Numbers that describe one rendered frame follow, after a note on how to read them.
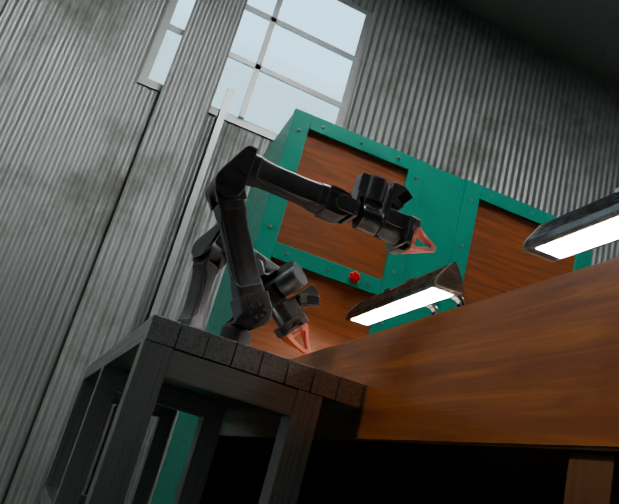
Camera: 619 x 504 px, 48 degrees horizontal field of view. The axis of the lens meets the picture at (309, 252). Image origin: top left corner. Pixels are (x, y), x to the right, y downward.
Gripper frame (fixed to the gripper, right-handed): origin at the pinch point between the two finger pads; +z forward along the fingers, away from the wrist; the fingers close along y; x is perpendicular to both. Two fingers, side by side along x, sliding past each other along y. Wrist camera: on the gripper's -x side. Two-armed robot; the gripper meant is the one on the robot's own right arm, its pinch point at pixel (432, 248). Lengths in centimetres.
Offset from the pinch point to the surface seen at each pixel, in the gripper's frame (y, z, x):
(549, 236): -31.9, 7.1, 2.4
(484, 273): 88, 70, -39
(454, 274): 11.7, 13.8, -1.1
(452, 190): 89, 49, -66
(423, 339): -47, -22, 35
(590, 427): -84, -24, 48
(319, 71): 258, 23, -201
